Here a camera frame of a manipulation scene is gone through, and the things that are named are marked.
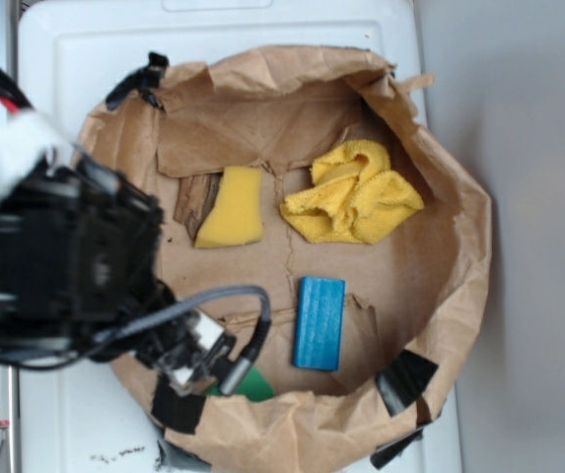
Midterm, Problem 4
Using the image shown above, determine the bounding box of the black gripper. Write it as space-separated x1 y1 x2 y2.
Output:
0 156 174 361

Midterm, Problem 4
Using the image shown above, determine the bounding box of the blue wooden block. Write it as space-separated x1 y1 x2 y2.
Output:
293 277 345 372

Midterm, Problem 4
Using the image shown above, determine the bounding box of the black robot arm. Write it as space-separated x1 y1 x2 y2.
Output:
0 69 179 365

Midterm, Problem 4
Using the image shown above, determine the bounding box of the brown wood chunk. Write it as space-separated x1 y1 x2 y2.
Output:
174 173 222 240

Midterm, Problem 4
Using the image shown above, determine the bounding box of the white plastic bin lid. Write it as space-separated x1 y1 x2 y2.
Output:
15 0 463 473

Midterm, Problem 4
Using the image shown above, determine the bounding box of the yellow sponge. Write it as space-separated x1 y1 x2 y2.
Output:
194 167 264 249

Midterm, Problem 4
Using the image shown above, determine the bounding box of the green object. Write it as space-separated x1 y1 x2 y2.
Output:
203 367 275 403

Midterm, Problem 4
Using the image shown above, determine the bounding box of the yellow microfiber cloth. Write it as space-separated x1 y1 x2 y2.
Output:
280 139 424 244

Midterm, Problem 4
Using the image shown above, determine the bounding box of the brown paper bag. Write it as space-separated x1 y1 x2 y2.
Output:
80 45 492 472

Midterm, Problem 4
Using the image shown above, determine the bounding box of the grey braided camera cable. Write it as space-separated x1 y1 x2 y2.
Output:
92 284 273 397

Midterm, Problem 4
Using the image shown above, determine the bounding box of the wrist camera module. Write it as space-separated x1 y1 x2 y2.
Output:
135 308 237 397

